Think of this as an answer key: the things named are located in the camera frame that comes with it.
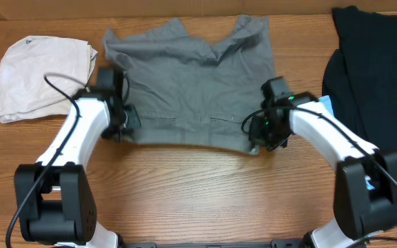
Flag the light blue garment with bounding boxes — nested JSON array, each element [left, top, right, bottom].
[[318, 95, 376, 191]]

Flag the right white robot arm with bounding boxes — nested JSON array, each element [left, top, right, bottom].
[[243, 77, 397, 247]]

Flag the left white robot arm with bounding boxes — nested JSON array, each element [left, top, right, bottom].
[[5, 67, 141, 247]]

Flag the grey shorts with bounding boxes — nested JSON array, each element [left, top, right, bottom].
[[103, 15, 276, 154]]

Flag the black garment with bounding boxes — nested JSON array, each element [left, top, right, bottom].
[[323, 6, 397, 151]]

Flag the cardboard backboard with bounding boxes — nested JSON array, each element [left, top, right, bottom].
[[0, 0, 397, 20]]

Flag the beige folded garment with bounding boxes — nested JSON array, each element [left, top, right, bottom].
[[0, 36, 98, 123]]

